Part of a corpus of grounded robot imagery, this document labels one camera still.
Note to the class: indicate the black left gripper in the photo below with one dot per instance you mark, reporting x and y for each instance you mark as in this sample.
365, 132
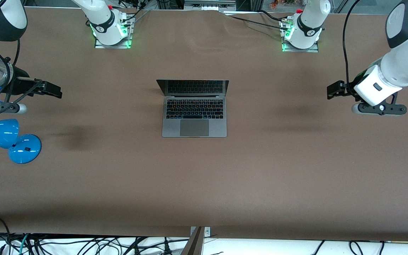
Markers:
350, 87

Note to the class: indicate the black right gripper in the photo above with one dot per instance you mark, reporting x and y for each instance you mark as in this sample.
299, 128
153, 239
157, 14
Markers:
22, 82

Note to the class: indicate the grey laptop computer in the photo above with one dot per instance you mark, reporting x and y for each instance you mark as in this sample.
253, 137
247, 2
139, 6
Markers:
194, 127

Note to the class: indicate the brown table cover sheet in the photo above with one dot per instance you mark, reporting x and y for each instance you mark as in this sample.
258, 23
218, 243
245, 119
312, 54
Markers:
296, 177

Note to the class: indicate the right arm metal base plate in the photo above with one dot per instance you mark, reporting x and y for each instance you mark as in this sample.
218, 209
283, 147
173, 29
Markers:
129, 35

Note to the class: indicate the metal table edge bracket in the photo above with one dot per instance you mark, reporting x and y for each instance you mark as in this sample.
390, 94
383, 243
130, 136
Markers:
194, 244

